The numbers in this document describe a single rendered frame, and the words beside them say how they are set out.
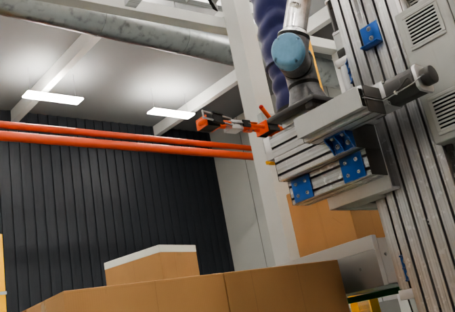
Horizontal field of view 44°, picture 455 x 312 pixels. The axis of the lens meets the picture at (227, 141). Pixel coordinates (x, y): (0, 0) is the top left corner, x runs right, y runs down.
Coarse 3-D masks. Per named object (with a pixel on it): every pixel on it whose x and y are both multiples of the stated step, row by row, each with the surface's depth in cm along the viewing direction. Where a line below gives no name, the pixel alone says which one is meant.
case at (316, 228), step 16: (304, 208) 281; (320, 208) 272; (304, 224) 281; (320, 224) 271; (336, 224) 263; (352, 224) 255; (368, 224) 260; (304, 240) 280; (320, 240) 271; (336, 240) 263; (352, 240) 255; (304, 256) 280
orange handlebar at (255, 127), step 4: (200, 120) 246; (204, 120) 246; (224, 120) 252; (228, 120) 254; (200, 124) 247; (224, 124) 252; (252, 124) 262; (256, 124) 264; (260, 124) 266; (220, 128) 256; (224, 128) 257; (244, 128) 264; (248, 128) 262; (252, 128) 263; (256, 128) 264; (260, 128) 266; (264, 128) 267; (280, 128) 274; (244, 132) 266; (248, 132) 267
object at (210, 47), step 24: (0, 0) 720; (24, 0) 738; (48, 24) 784; (72, 24) 794; (96, 24) 811; (120, 24) 831; (144, 24) 856; (168, 48) 905; (192, 48) 925; (216, 48) 952; (336, 72) 1157
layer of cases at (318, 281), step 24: (312, 264) 233; (336, 264) 240; (96, 288) 178; (120, 288) 183; (144, 288) 187; (168, 288) 192; (192, 288) 197; (216, 288) 203; (240, 288) 209; (264, 288) 215; (288, 288) 221; (312, 288) 228; (336, 288) 235
